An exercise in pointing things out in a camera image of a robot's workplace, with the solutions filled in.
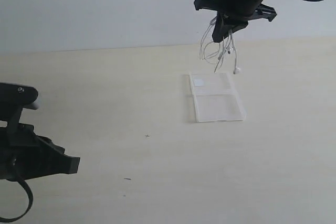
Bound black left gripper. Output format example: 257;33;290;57
1;125;80;181

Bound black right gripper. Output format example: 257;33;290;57
194;0;277;42

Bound white wired earphones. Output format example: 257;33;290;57
199;17;241;75

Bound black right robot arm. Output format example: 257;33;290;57
194;0;277;43

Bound clear plastic storage case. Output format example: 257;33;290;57
189;72;246;123

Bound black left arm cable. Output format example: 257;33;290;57
0;157;34;223

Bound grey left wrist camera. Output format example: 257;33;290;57
1;82;39;128

